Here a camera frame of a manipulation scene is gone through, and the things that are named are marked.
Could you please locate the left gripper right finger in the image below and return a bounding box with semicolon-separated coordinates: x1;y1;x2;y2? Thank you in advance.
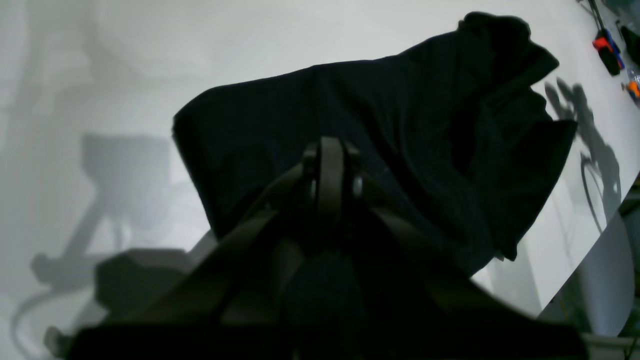
342;142;536;326

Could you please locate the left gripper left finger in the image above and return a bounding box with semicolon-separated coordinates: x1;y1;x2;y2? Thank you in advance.
116;142;318;328

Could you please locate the black t-shirt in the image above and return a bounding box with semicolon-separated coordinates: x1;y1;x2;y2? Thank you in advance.
173;12;578;277

